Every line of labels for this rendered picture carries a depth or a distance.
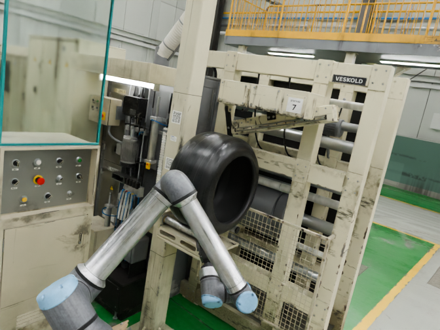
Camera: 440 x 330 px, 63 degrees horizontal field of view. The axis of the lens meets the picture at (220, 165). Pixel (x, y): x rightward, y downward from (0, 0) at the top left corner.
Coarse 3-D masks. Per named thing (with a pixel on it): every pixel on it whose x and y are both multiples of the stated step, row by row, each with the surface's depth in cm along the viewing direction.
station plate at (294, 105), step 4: (288, 100) 199; (292, 100) 198; (296, 100) 197; (300, 100) 195; (288, 104) 199; (292, 104) 198; (296, 104) 197; (300, 104) 195; (288, 108) 200; (292, 108) 198; (296, 108) 197; (300, 108) 195; (292, 112) 198; (296, 112) 197; (300, 112) 196
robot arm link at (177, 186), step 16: (176, 176) 148; (176, 192) 144; (192, 192) 146; (192, 208) 146; (192, 224) 146; (208, 224) 147; (208, 240) 146; (208, 256) 148; (224, 256) 147; (224, 272) 146; (240, 288) 146; (240, 304) 145; (256, 304) 147
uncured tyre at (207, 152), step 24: (192, 144) 195; (216, 144) 191; (240, 144) 198; (192, 168) 186; (216, 168) 184; (240, 168) 231; (216, 192) 237; (240, 192) 232; (216, 216) 227; (240, 216) 215
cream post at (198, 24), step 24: (192, 0) 203; (216, 0) 207; (192, 24) 204; (192, 48) 205; (192, 72) 207; (192, 96) 212; (192, 120) 218; (168, 144) 221; (168, 264) 235; (168, 288) 242; (144, 312) 243
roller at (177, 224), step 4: (168, 216) 217; (164, 220) 215; (168, 220) 214; (172, 220) 213; (176, 220) 213; (168, 224) 214; (172, 224) 211; (176, 224) 210; (180, 224) 209; (184, 224) 209; (176, 228) 210; (180, 228) 208; (184, 228) 206; (188, 228) 205; (188, 232) 204; (192, 232) 202; (192, 236) 203
